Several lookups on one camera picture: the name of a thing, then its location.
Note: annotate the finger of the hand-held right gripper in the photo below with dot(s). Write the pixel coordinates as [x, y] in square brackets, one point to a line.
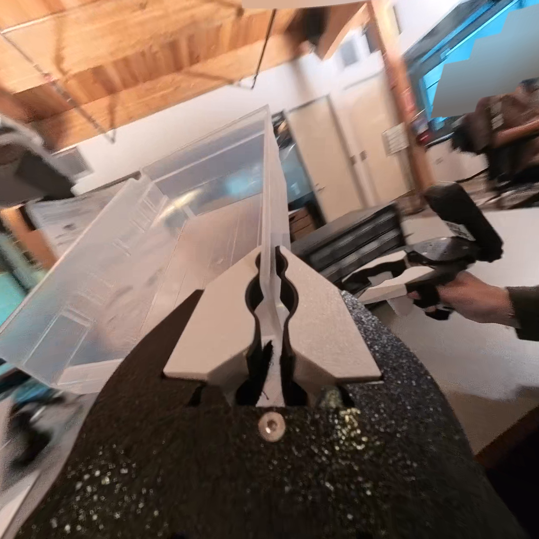
[387, 292]
[387, 261]

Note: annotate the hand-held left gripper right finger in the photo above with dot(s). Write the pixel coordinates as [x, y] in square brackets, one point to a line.
[332, 337]

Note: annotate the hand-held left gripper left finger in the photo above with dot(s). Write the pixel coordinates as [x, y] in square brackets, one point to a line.
[214, 332]

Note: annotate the black drawer cabinet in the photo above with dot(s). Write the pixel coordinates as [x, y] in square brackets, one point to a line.
[349, 229]

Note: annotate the large clear plastic bin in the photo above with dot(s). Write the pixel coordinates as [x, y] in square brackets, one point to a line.
[126, 252]

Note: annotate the person's right hand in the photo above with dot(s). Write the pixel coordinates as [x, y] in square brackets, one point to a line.
[476, 299]

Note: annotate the stacked cardboard boxes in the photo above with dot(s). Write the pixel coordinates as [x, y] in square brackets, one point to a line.
[305, 223]

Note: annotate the pole sign stand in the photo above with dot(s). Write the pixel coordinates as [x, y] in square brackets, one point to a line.
[396, 141]

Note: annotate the white double door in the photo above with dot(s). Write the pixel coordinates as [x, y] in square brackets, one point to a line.
[328, 160]

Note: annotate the wooden pillar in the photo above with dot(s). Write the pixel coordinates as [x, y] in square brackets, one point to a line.
[400, 84]

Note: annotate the printed instruction sheet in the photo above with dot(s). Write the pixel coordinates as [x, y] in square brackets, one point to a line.
[63, 227]

